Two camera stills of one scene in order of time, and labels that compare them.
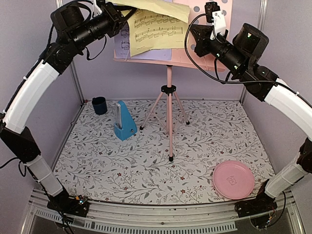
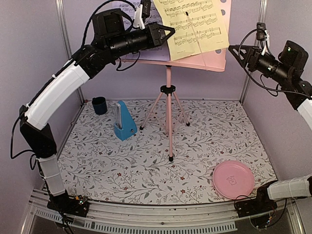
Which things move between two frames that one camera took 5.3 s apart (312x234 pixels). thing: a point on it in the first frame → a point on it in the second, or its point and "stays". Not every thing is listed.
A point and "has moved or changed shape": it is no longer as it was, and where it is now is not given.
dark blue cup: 100,104 stays
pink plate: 233,179 stays
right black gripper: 201,39 → 252,56
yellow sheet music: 154,25 has moved or changed shape
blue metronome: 125,126 stays
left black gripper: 117,19 → 155,36
